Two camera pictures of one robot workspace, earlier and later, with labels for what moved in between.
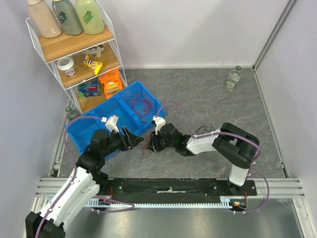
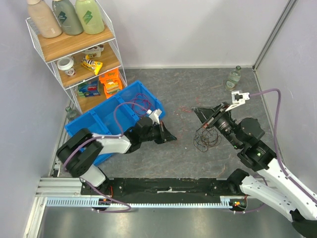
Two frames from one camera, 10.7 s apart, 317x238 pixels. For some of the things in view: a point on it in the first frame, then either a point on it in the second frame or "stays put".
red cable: x=143 y=148 → x=186 y=109
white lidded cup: x=66 y=63 stays put
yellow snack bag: x=94 y=66 stays put
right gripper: x=158 y=142 → x=213 y=116
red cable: x=141 y=104 stays put
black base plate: x=119 y=189 stays put
